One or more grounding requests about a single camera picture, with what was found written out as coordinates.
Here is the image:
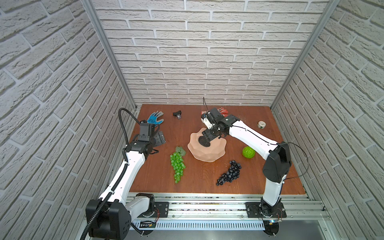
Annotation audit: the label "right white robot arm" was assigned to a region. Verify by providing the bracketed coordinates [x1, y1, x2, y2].
[199, 108, 292, 217]

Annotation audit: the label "pink wavy fruit bowl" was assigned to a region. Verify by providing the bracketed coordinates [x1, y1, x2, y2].
[188, 128, 227, 163]

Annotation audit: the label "red white work glove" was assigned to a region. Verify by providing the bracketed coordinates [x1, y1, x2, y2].
[218, 108, 229, 117]

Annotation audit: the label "small black relay component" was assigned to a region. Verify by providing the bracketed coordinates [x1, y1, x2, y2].
[173, 111, 182, 120]

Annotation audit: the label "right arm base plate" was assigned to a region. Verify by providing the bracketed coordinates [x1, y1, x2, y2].
[245, 202, 287, 219]

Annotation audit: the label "blue work glove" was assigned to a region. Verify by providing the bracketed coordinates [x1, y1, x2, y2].
[147, 111, 164, 125]

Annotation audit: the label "black avocado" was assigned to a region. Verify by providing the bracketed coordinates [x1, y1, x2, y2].
[198, 136, 211, 148]

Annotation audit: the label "aluminium rail frame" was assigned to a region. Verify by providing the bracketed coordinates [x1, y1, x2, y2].
[133, 193, 341, 240]

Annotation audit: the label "dark purple grape bunch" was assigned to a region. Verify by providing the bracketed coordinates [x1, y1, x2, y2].
[216, 160, 242, 186]

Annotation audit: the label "green grape bunch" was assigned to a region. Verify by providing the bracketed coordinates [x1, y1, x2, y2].
[170, 147, 186, 184]

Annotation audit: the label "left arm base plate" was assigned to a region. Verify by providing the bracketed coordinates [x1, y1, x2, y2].
[138, 201, 170, 220]

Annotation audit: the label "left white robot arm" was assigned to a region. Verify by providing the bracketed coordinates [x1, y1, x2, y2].
[80, 123, 158, 240]

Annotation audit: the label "white tape roll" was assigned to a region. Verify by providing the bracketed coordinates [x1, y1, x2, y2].
[258, 121, 266, 129]

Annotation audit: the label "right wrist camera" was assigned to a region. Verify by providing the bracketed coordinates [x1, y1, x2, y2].
[201, 114, 213, 129]

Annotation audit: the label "green custard apple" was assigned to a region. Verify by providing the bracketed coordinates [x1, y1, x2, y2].
[242, 146, 256, 159]

